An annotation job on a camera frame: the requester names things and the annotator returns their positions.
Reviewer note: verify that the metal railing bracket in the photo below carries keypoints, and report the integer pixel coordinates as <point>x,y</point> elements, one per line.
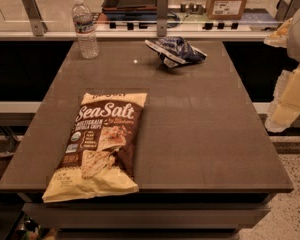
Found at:
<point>37,24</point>
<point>162,9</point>
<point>285,10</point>

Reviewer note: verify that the middle metal railing bracket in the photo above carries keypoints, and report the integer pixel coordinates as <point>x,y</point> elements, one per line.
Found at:
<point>162,9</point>

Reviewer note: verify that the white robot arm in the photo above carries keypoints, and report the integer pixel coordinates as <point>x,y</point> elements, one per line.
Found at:
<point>294,38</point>

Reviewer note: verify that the brown sea salt chip bag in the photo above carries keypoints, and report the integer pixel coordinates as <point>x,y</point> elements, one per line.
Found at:
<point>98,159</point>

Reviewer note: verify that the left metal railing bracket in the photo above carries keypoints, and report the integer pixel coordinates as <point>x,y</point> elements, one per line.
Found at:
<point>37,24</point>

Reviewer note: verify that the clear plastic water bottle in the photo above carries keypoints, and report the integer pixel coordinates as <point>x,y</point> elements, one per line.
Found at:
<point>84,27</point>

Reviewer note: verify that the blue crumpled chip bag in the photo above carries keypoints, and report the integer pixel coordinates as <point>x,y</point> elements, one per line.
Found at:
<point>176,51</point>

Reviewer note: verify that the cardboard box with label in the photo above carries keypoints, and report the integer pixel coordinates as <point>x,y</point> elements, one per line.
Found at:
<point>225,9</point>

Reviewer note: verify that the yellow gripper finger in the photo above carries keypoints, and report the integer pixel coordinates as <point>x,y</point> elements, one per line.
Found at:
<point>280,37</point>
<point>285,107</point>

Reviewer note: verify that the right metal railing bracket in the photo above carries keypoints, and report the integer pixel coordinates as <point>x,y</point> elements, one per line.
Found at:
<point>285,10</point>

